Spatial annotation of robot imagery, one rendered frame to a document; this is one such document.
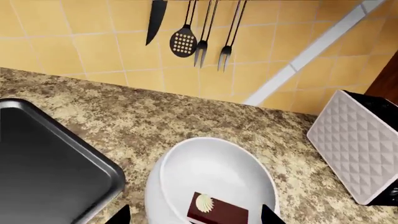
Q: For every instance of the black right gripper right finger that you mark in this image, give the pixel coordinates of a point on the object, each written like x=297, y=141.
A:
x=270, y=215

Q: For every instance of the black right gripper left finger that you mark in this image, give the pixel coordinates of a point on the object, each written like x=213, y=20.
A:
x=122, y=216

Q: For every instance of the chocolate cake slice with cream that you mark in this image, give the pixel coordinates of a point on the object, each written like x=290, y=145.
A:
x=217, y=210

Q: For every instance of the white ceramic bowl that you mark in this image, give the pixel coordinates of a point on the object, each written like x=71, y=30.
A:
x=214, y=168

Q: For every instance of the dark metal baking tray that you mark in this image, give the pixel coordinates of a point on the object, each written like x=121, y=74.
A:
x=46, y=163

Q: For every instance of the white quilted toaster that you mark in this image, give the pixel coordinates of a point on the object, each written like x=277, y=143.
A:
x=354, y=149

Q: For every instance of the black two-prong meat fork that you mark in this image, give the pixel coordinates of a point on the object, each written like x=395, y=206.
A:
x=202, y=46
x=225, y=52

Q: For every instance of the dark wooden cabinet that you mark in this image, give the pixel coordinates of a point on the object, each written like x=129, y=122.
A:
x=384, y=79

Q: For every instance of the black slotted spoon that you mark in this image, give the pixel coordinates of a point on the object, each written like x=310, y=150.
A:
x=183, y=42

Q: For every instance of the black kitchen knife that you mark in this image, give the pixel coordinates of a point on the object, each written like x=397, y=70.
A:
x=155, y=21

